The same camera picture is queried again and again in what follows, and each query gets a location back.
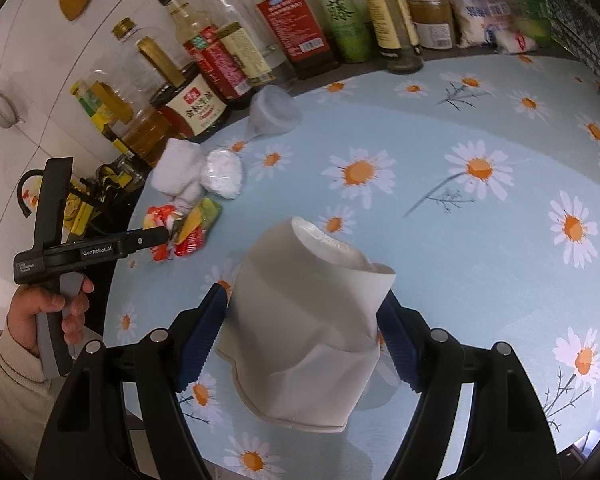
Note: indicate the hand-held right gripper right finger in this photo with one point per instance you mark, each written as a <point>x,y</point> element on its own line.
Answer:
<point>397,342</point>

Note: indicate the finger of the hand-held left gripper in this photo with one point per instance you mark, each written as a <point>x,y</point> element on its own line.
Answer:
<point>147,241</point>

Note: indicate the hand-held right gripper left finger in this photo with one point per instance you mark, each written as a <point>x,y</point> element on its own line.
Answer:
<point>202,337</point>

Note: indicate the person's left forearm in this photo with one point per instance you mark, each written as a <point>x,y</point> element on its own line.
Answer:
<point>15,400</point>

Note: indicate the person's left hand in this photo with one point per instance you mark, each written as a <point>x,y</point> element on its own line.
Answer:
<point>25,315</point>

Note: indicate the green yellow snack wrapper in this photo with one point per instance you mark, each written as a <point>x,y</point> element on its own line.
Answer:
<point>200,220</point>

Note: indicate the yellow and black sponge cloth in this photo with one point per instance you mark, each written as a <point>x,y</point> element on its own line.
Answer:
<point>111,175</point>

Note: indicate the white towel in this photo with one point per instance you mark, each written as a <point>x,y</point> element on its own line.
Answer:
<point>177,170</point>

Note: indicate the blue daisy print tablecloth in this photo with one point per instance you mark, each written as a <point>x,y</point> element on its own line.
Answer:
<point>430,260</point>

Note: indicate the small white plastic bag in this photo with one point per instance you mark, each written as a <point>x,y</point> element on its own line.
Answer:
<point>225,175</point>

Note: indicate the clear cooking oil jug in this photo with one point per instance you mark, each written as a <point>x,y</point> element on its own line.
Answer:
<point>145,130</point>

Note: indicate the dark soy sauce bottle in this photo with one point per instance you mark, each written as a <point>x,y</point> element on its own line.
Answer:
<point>195,110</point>

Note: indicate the green label yellow cap bottle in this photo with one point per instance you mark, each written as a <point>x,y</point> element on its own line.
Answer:
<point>87,104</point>

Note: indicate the metal mesh strainer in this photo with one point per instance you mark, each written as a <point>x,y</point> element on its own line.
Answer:
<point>5,110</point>

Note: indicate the clear plastic cup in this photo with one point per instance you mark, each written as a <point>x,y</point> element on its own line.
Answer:
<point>275,112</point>

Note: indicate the black cap red label bottle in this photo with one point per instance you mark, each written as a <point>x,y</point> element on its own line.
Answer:
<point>220,65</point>

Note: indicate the clear bottle yellow cap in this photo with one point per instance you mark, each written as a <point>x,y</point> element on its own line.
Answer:
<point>245,47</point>

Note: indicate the large red label bottle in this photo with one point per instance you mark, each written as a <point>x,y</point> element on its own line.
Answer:
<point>292,25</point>

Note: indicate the green label glass bottle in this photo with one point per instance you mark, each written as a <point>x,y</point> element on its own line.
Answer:
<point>342,20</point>

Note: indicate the brown paste jar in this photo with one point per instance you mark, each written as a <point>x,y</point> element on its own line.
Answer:
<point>432,22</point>

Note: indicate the olive label slim bottle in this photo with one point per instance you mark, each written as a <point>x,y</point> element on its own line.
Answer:
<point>392,20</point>

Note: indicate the small white red packet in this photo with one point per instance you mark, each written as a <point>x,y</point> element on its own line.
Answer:
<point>517,40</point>

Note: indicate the white and blue bag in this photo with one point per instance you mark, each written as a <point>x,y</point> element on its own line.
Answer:
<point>480,10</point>

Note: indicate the green plastic bag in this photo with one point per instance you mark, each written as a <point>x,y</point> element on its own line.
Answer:
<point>532,5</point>

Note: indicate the blue patterned curtain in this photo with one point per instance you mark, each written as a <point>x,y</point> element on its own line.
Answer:
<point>590,20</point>

